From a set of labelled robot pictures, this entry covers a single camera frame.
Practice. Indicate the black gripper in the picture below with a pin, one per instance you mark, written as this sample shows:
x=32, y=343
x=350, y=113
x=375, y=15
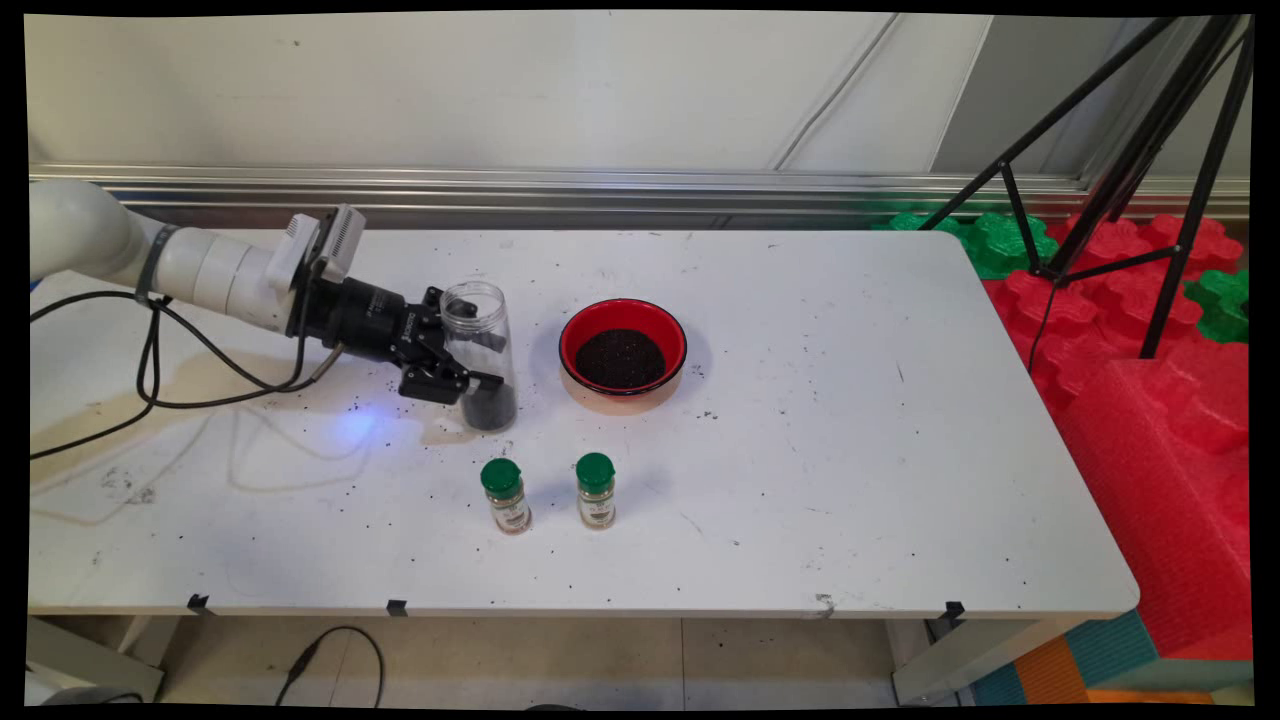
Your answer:
x=365, y=318

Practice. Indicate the clear jar with black seeds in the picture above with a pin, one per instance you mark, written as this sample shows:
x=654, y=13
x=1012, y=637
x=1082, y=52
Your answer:
x=495, y=410

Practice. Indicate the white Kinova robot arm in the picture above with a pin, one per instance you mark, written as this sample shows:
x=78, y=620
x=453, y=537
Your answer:
x=90, y=230

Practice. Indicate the spice jar with green lid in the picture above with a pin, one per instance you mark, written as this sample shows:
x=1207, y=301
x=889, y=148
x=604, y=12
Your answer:
x=500, y=478
x=595, y=472

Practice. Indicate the red bowl with black seeds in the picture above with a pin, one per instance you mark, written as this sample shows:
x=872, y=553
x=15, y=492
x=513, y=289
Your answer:
x=620, y=325

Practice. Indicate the grey table leg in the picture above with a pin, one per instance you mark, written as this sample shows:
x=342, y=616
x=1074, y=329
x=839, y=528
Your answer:
x=960, y=660
x=90, y=660

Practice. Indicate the green foam block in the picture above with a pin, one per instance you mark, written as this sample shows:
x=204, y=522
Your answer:
x=995, y=245
x=910, y=221
x=1222, y=305

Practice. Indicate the orange foam tile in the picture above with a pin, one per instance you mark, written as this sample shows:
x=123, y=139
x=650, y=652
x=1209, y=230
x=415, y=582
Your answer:
x=1050, y=675

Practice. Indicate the black tripod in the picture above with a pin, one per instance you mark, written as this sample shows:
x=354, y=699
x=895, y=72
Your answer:
x=1143, y=140

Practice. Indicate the teal foam tile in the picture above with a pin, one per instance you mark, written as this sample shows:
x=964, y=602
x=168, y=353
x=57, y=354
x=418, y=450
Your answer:
x=1110, y=650

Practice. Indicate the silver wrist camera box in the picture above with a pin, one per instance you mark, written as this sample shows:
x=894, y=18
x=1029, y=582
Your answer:
x=342, y=240

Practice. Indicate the aluminium wall rail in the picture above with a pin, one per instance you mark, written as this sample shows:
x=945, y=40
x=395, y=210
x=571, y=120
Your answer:
x=600, y=185

